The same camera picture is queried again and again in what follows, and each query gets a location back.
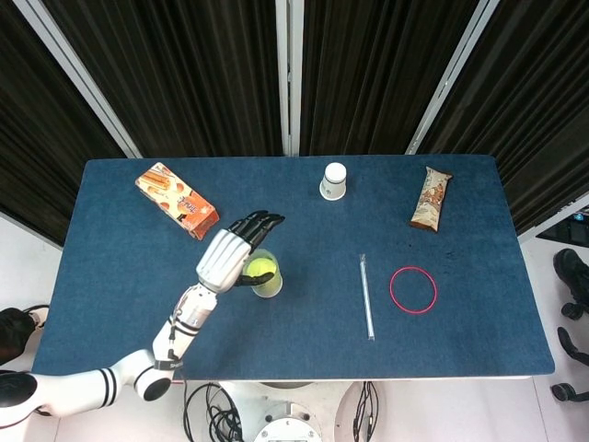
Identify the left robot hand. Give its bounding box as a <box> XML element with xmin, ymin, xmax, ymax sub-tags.
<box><xmin>195</xmin><ymin>210</ymin><xmax>286</xmax><ymax>295</ymax></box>

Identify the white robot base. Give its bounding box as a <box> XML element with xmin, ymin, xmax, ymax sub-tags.
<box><xmin>220</xmin><ymin>380</ymin><xmax>383</xmax><ymax>442</ymax></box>

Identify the clear plastic cup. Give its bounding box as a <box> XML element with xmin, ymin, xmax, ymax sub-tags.
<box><xmin>242</xmin><ymin>248</ymin><xmax>283</xmax><ymax>299</ymax></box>

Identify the orange biscuit box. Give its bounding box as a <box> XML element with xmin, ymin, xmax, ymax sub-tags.
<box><xmin>134</xmin><ymin>161</ymin><xmax>221</xmax><ymax>241</ymax></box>

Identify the blue table mat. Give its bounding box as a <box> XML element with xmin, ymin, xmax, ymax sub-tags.
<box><xmin>30</xmin><ymin>154</ymin><xmax>556</xmax><ymax>382</ymax></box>

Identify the white paper cup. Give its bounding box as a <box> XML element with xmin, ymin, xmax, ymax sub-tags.
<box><xmin>318</xmin><ymin>161</ymin><xmax>347</xmax><ymax>202</ymax></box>

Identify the wrapped clear drinking straw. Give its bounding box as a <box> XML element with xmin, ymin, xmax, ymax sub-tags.
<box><xmin>358</xmin><ymin>252</ymin><xmax>376</xmax><ymax>343</ymax></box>

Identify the black pleated curtain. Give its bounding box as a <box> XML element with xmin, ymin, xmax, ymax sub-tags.
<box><xmin>417</xmin><ymin>0</ymin><xmax>589</xmax><ymax>236</ymax></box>
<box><xmin>40</xmin><ymin>0</ymin><xmax>285</xmax><ymax>158</ymax></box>
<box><xmin>298</xmin><ymin>0</ymin><xmax>482</xmax><ymax>157</ymax></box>
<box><xmin>0</xmin><ymin>0</ymin><xmax>128</xmax><ymax>248</ymax></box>

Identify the person in black clothing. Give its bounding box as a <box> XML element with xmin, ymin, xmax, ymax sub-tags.
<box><xmin>0</xmin><ymin>303</ymin><xmax>50</xmax><ymax>366</ymax></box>

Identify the brown snack bar wrapper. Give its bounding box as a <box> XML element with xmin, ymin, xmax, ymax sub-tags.
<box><xmin>410</xmin><ymin>166</ymin><xmax>456</xmax><ymax>236</ymax></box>

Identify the black office chair base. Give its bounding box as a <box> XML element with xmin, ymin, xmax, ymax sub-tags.
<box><xmin>550</xmin><ymin>301</ymin><xmax>589</xmax><ymax>402</ymax></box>

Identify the black cable bundle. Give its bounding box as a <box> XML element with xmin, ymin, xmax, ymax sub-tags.
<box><xmin>182</xmin><ymin>381</ymin><xmax>245</xmax><ymax>442</ymax></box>
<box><xmin>352</xmin><ymin>380</ymin><xmax>381</xmax><ymax>442</ymax></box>

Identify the red thin ring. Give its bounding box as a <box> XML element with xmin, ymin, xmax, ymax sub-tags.
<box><xmin>388</xmin><ymin>265</ymin><xmax>439</xmax><ymax>316</ymax></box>

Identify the white partition frame post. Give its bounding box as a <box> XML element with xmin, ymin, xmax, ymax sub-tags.
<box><xmin>11</xmin><ymin>0</ymin><xmax>143</xmax><ymax>160</ymax></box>
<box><xmin>274</xmin><ymin>0</ymin><xmax>304</xmax><ymax>157</ymax></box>
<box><xmin>515</xmin><ymin>192</ymin><xmax>589</xmax><ymax>241</ymax></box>
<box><xmin>404</xmin><ymin>0</ymin><xmax>501</xmax><ymax>157</ymax></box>

